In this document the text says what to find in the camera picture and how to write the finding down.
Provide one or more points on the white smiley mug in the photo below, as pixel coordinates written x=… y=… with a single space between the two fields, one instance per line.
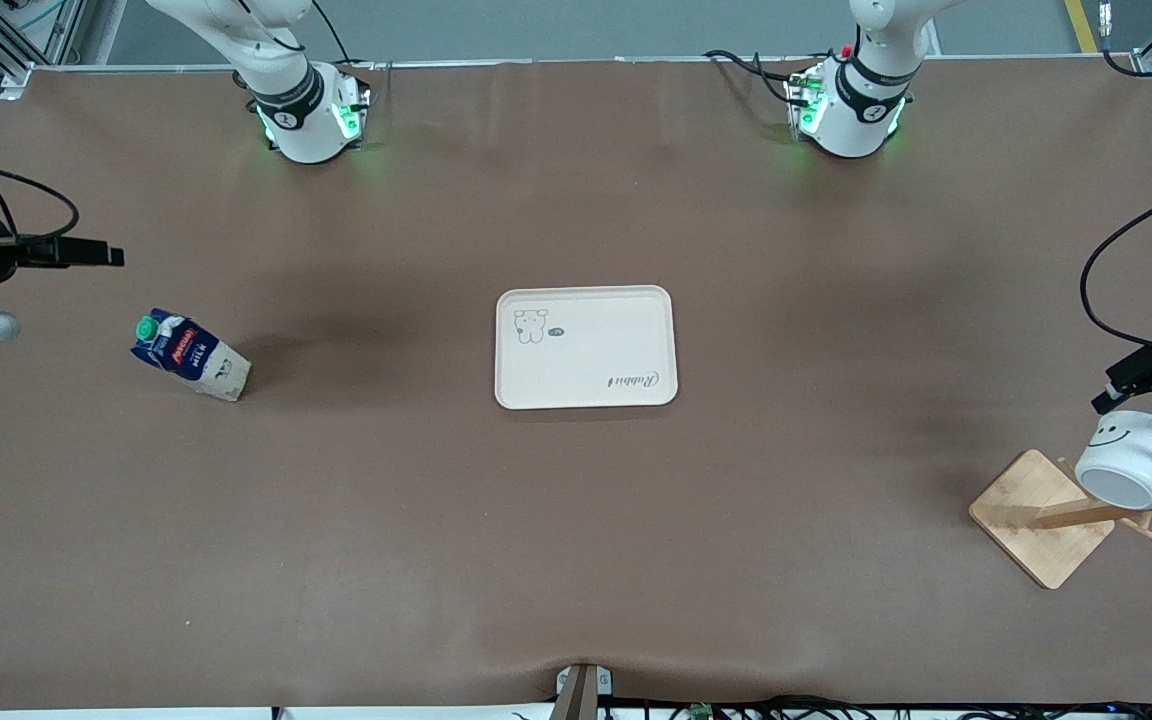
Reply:
x=1126 y=465

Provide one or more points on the blue milk carton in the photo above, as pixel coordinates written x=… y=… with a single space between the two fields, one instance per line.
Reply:
x=198 y=358

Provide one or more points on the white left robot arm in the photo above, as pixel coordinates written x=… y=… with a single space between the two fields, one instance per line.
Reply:
x=851 y=110

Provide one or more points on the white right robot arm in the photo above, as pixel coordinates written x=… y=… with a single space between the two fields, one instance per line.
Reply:
x=301 y=110

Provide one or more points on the white tray with rabbit print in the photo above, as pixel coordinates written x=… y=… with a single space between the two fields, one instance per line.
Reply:
x=586 y=350

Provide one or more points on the wooden mug tree stand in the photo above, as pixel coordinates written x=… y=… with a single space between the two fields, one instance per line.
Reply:
x=1041 y=515

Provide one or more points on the brown table cover mat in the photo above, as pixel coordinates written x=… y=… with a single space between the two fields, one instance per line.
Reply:
x=576 y=560

